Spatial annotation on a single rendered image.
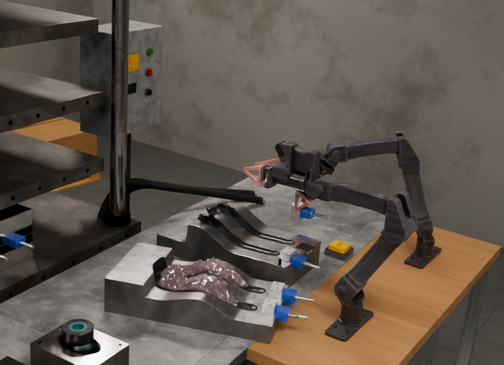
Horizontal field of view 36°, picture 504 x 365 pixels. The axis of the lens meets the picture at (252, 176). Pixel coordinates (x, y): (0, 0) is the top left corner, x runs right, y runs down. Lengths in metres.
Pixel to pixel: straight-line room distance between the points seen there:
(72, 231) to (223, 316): 0.87
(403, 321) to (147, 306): 0.77
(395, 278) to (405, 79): 2.58
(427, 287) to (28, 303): 1.27
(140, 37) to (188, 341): 1.27
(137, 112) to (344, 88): 2.46
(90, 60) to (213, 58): 2.92
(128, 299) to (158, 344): 0.18
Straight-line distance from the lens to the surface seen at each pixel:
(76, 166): 2.75
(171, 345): 2.17
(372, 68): 5.14
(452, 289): 2.66
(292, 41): 5.40
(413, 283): 2.65
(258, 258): 2.47
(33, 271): 2.59
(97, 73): 2.93
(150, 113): 3.11
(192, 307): 2.21
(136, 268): 2.32
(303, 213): 2.73
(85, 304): 2.36
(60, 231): 2.86
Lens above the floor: 1.98
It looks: 20 degrees down
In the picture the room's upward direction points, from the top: 5 degrees clockwise
